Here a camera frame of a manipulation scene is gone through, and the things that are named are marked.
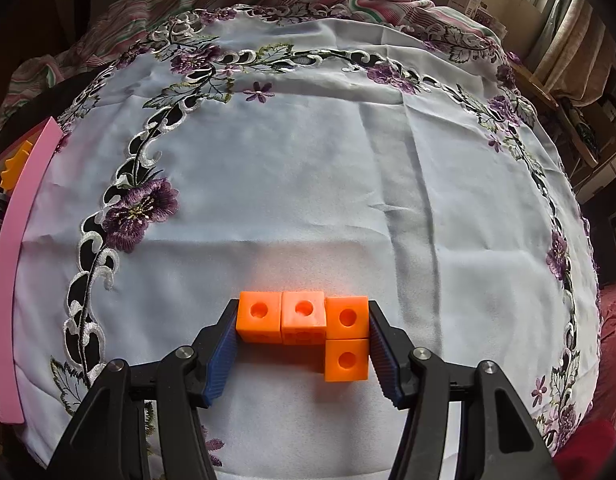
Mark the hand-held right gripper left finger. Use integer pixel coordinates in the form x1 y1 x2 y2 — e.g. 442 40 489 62
48 299 241 480

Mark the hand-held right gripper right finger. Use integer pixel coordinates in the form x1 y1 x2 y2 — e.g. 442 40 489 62
368 300 561 480

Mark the orange linked cubes piece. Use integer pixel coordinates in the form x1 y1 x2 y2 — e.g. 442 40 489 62
236 289 371 383

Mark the pink tray with white inside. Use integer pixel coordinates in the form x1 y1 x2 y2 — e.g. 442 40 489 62
0 116 62 425

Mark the orange plastic gear piece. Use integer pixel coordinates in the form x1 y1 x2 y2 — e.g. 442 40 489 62
0 141 34 192

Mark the white floral embroidered tablecloth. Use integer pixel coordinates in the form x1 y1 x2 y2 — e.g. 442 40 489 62
12 4 606 480

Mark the red cloth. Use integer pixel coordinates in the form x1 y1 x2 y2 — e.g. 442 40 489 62
553 285 616 480

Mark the wooden side table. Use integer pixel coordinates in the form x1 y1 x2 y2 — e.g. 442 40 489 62
508 52 616 196

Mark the long pink patterned curtain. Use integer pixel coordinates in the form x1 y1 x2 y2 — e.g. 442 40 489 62
528 0 616 108

